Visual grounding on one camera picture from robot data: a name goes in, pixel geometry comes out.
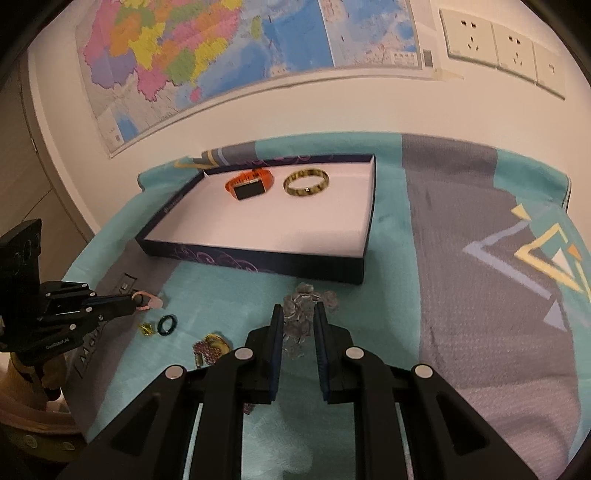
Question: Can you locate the clear crystal bead bracelet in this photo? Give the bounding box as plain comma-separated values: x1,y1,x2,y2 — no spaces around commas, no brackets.
279,281,340,358

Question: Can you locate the navy jewelry tray box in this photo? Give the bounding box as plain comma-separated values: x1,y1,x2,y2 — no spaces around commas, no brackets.
136,155,376,285

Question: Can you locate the colourful wall map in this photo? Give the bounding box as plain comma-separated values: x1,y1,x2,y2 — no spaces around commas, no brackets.
75,1,436,155

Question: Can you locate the gold green earring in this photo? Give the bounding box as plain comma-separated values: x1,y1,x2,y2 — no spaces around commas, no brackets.
138,322,156,337

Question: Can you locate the gold chain green pendant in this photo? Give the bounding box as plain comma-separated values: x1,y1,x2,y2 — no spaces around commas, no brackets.
204,333,231,355

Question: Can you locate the purple beaded bracelet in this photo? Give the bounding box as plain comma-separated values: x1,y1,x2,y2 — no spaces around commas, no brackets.
191,339,233,368

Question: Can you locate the orange smart watch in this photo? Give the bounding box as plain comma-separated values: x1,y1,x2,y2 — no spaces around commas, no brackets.
224,168,274,201

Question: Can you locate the left hand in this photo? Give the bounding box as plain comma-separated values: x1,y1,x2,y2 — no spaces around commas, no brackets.
8,352,70,402

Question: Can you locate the brown sleeve left forearm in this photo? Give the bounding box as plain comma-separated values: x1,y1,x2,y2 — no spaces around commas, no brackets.
1,354,87,464

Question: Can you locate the white wall socket panel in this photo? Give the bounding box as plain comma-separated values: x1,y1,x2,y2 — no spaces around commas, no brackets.
439,9,565,99

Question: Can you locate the tortoiseshell bangle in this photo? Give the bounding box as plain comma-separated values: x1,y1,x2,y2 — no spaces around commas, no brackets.
283,168,331,197

